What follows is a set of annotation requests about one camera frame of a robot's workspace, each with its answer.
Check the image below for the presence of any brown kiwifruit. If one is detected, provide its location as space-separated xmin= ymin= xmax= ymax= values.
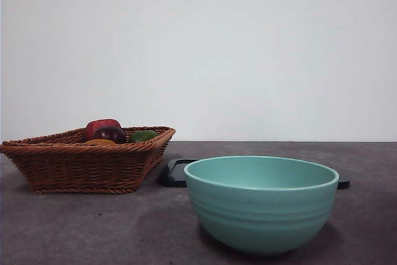
xmin=83 ymin=139 xmax=117 ymax=146

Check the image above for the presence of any teal bowl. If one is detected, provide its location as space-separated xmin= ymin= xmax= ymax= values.
xmin=183 ymin=155 xmax=340 ymax=257

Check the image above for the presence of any green fruit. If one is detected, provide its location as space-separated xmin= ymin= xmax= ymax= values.
xmin=128 ymin=130 xmax=159 ymax=143

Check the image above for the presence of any dark rectangular tray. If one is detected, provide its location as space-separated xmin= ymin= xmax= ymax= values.
xmin=159 ymin=158 xmax=351 ymax=190

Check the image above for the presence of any dark purple plum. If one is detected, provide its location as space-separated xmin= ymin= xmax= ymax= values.
xmin=92 ymin=125 xmax=127 ymax=144

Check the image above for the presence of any red apple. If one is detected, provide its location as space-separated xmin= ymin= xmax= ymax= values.
xmin=85 ymin=118 xmax=122 ymax=141

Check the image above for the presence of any brown wicker basket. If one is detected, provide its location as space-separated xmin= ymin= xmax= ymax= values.
xmin=0 ymin=126 xmax=177 ymax=194

